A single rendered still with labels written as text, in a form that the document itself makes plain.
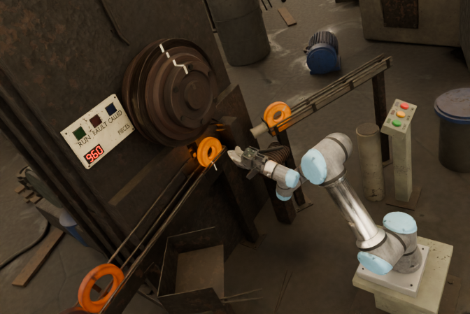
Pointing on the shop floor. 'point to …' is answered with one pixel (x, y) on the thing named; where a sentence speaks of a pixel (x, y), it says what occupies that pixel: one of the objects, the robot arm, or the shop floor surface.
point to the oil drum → (238, 21)
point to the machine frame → (105, 56)
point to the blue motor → (323, 53)
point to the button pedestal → (401, 159)
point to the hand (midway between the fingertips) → (230, 153)
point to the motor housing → (283, 211)
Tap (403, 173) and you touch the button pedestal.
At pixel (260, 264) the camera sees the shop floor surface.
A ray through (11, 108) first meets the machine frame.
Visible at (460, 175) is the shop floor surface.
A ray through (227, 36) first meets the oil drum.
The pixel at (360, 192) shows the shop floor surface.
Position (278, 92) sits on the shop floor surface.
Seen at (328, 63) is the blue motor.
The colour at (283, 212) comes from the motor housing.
